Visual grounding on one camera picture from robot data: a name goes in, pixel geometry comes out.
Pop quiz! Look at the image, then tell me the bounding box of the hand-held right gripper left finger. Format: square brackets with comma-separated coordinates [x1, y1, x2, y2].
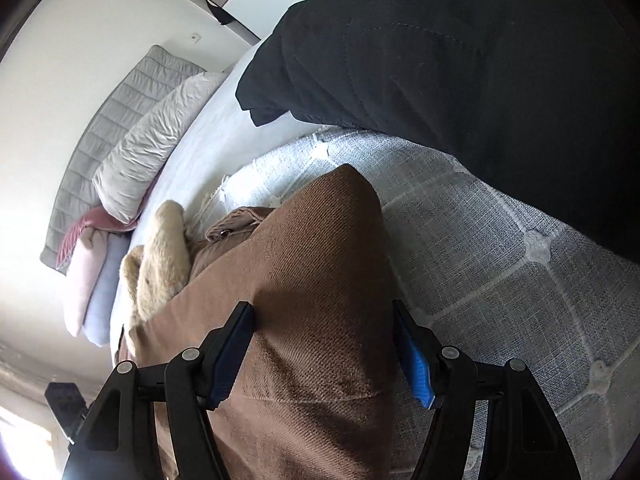
[62, 301, 256, 480]

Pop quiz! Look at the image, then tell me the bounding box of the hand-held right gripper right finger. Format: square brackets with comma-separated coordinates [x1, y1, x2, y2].
[392, 299, 583, 480]

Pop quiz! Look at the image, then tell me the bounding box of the brown jacket with fur collar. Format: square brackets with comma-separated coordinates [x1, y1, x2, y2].
[112, 162, 416, 480]

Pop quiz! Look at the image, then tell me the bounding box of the grey checked blanket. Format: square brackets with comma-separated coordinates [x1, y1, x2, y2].
[197, 127, 640, 480]

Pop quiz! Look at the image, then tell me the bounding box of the light blue folded quilt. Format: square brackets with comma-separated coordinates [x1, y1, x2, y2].
[82, 232, 133, 348]

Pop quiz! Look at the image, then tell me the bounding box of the pink folded quilt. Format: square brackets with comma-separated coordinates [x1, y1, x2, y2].
[64, 227, 108, 338]

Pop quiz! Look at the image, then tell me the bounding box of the dark object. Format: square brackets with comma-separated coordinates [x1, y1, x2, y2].
[45, 382, 91, 446]

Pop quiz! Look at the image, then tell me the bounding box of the pink striped pillow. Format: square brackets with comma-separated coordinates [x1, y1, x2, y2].
[56, 195, 151, 270]

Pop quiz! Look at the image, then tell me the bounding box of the grey pillow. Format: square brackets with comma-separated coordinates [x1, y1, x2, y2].
[92, 71, 228, 225]

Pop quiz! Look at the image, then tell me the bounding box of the grey padded headboard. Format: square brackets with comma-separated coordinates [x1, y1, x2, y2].
[40, 45, 208, 276]

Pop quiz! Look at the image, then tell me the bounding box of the black coat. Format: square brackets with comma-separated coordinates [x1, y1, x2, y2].
[235, 0, 640, 271]

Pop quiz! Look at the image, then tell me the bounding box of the black hanging item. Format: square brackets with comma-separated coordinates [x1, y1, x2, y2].
[207, 0, 233, 25]

